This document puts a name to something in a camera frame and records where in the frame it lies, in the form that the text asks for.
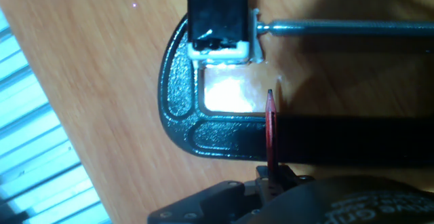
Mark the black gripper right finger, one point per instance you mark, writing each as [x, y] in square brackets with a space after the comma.
[291, 180]

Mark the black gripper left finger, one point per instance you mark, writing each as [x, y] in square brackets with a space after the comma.
[203, 203]

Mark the thin red pencil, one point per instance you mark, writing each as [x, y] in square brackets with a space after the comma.
[270, 132]

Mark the black white pencil sharpener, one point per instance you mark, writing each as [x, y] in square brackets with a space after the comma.
[217, 10]

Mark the black metal C-clamp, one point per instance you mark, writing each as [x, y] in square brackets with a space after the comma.
[176, 91]

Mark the glossy orange wooden board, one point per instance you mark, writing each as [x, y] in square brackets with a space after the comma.
[101, 81]

